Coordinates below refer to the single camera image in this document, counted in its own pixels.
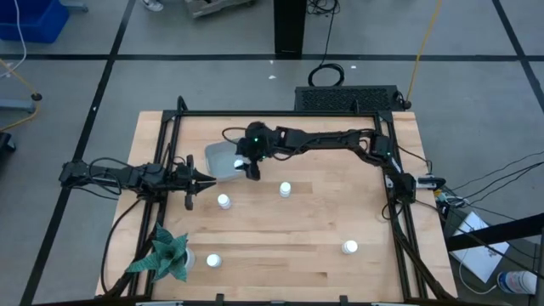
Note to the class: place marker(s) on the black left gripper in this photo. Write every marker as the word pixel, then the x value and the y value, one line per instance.
pixel 189 183

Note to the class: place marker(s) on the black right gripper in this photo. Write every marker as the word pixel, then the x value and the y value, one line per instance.
pixel 259 142

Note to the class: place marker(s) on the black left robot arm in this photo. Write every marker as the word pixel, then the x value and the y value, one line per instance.
pixel 127 176

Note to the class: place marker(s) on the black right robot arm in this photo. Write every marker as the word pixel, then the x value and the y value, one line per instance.
pixel 323 140

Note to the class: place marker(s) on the grey plastic basket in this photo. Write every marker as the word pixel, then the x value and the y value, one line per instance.
pixel 219 163

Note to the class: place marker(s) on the white plant pot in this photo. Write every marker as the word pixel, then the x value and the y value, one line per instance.
pixel 190 259

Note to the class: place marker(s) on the white cap lower left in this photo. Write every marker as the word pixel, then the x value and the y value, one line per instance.
pixel 213 260

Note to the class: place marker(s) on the green artificial plant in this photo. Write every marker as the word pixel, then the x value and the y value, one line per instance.
pixel 166 255

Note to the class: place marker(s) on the black perforated computer case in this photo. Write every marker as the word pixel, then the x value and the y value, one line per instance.
pixel 340 98

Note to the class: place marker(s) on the grey wooden pallet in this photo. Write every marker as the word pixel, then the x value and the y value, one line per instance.
pixel 219 6

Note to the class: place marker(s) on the person's shoe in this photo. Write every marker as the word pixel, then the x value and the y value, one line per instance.
pixel 153 4

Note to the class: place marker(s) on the black floor object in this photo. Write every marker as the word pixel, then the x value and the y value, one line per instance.
pixel 6 142

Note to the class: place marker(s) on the grey stand base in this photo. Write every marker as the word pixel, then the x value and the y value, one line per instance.
pixel 17 105

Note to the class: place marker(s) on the blue plastic bin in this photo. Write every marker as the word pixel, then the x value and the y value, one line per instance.
pixel 30 19

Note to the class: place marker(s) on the white laptop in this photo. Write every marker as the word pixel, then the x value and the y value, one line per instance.
pixel 480 255

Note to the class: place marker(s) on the black metal bar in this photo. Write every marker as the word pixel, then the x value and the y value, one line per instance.
pixel 501 231

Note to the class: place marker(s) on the white labelled bottle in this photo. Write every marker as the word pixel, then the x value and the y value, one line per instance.
pixel 516 281

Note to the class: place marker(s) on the black aluminium table frame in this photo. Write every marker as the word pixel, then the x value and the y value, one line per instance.
pixel 276 113

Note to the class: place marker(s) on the black upright post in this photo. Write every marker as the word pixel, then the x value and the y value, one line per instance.
pixel 290 30

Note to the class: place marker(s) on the black table-level camera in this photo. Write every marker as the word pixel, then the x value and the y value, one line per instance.
pixel 430 182

